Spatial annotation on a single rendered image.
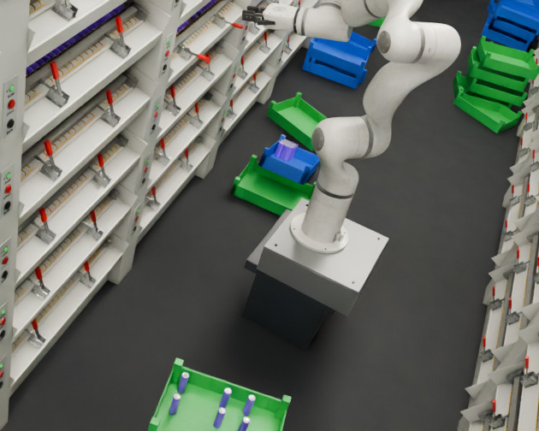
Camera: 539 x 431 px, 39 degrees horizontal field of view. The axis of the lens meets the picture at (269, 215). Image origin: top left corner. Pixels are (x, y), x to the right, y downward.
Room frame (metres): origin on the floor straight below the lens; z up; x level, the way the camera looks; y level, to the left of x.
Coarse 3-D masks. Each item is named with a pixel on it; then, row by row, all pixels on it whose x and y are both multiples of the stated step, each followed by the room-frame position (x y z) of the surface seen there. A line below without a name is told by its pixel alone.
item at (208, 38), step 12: (240, 0) 2.42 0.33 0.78; (228, 12) 2.34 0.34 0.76; (240, 12) 2.39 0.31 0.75; (228, 24) 2.28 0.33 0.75; (204, 36) 2.14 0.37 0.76; (216, 36) 2.17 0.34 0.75; (192, 48) 2.04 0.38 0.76; (204, 48) 2.08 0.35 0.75; (180, 60) 1.95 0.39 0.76; (192, 60) 2.00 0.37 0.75; (180, 72) 1.91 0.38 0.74; (168, 84) 1.84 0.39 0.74
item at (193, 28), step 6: (222, 0) 2.35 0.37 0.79; (228, 0) 2.37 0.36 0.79; (216, 6) 2.29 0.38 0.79; (222, 6) 2.31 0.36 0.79; (228, 6) 2.36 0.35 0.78; (210, 12) 2.24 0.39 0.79; (216, 12) 2.27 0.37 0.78; (204, 18) 2.19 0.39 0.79; (210, 18) 2.23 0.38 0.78; (198, 24) 2.14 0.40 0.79; (204, 24) 2.18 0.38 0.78; (186, 30) 2.07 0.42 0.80; (192, 30) 2.09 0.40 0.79; (204, 30) 2.15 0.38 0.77; (180, 36) 2.02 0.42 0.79; (186, 36) 2.04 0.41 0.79; (198, 36) 2.10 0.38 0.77; (180, 42) 1.99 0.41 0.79; (186, 42) 2.03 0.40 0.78; (174, 48) 1.96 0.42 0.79
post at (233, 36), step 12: (252, 0) 2.47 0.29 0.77; (240, 24) 2.42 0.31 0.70; (228, 36) 2.42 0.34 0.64; (240, 36) 2.43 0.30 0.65; (240, 48) 2.47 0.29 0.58; (228, 72) 2.42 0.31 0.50; (216, 84) 2.42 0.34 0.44; (228, 84) 2.44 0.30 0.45; (228, 96) 2.48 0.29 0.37; (216, 120) 2.42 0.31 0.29; (204, 132) 2.42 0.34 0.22; (216, 132) 2.44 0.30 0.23; (216, 144) 2.48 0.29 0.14; (204, 168) 2.42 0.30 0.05
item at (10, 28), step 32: (0, 0) 1.05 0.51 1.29; (0, 32) 1.05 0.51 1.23; (0, 64) 1.05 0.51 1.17; (0, 96) 1.05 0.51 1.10; (0, 128) 1.06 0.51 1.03; (0, 160) 1.06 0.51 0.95; (0, 224) 1.06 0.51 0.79; (0, 288) 1.07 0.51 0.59; (0, 352) 1.08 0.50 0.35; (0, 416) 1.09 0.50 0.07
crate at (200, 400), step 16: (176, 368) 1.18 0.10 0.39; (176, 384) 1.18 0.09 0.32; (192, 384) 1.19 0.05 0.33; (208, 384) 1.19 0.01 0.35; (224, 384) 1.19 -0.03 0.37; (160, 400) 1.08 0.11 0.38; (192, 400) 1.15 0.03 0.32; (208, 400) 1.16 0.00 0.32; (240, 400) 1.19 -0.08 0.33; (256, 400) 1.19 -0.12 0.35; (272, 400) 1.19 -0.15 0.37; (288, 400) 1.18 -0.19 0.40; (160, 416) 1.07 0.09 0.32; (176, 416) 1.09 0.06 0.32; (192, 416) 1.10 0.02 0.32; (208, 416) 1.12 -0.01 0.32; (224, 416) 1.13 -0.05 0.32; (240, 416) 1.15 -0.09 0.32; (256, 416) 1.16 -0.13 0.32; (272, 416) 1.18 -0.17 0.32
